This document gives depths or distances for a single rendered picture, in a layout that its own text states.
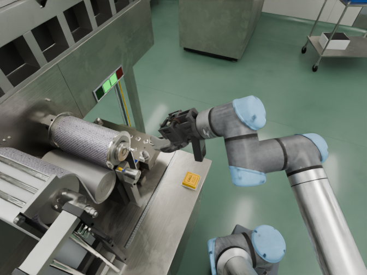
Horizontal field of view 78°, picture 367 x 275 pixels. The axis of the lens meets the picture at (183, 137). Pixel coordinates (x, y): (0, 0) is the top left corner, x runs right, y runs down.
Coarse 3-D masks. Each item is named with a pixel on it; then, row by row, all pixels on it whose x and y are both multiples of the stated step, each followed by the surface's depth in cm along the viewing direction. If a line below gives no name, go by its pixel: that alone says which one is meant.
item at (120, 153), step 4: (120, 144) 81; (124, 144) 81; (128, 144) 85; (116, 148) 80; (120, 148) 80; (124, 148) 83; (116, 152) 80; (120, 152) 81; (124, 152) 83; (128, 152) 87; (116, 156) 80; (120, 156) 81; (124, 156) 84; (120, 160) 82
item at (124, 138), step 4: (60, 120) 85; (56, 124) 84; (120, 136) 81; (124, 136) 83; (116, 140) 79; (120, 140) 81; (124, 140) 84; (128, 140) 87; (116, 144) 79; (112, 148) 78; (112, 152) 78; (112, 156) 79; (112, 160) 80; (116, 160) 83; (116, 164) 84
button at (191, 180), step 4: (188, 172) 115; (188, 176) 114; (192, 176) 114; (196, 176) 114; (184, 180) 112; (188, 180) 112; (192, 180) 112; (196, 180) 112; (184, 184) 113; (188, 184) 111; (192, 184) 111; (196, 184) 111
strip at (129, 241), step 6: (174, 156) 124; (168, 168) 119; (162, 180) 115; (156, 186) 113; (156, 192) 111; (150, 198) 109; (150, 204) 107; (144, 210) 105; (144, 216) 103; (138, 222) 102; (138, 228) 100; (132, 234) 98; (132, 240) 97; (126, 246) 95
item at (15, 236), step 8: (0, 224) 85; (8, 224) 88; (24, 224) 95; (0, 232) 86; (8, 232) 89; (16, 232) 93; (24, 232) 97; (0, 240) 87; (8, 240) 90; (16, 240) 94; (0, 248) 88; (8, 248) 91; (0, 256) 89; (8, 256) 93; (0, 264) 90
